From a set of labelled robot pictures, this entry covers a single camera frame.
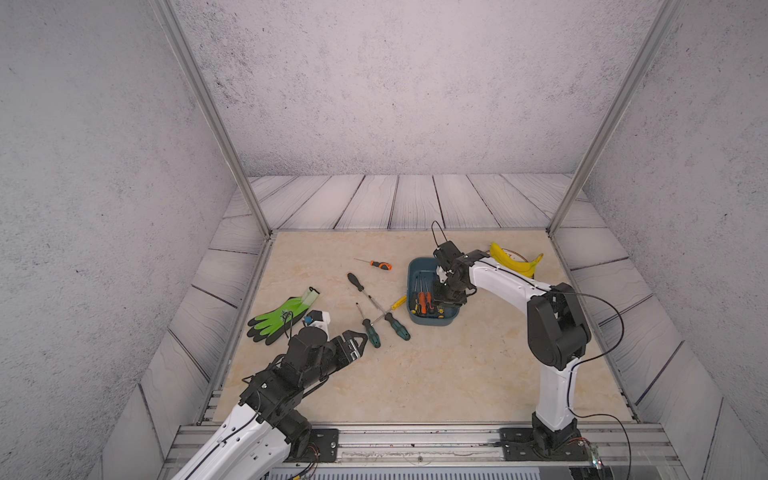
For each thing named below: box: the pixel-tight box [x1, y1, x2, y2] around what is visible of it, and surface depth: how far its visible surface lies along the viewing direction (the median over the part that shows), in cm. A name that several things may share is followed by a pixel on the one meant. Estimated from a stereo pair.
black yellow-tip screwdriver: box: [411, 276, 421, 315], surface depth 98 cm
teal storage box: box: [406, 257, 461, 327], surface depth 97 cm
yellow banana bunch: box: [490, 242, 544, 278], surface depth 106 cm
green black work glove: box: [247, 287, 320, 346], surface depth 98 cm
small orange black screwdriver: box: [354, 258, 393, 271], surface depth 110 cm
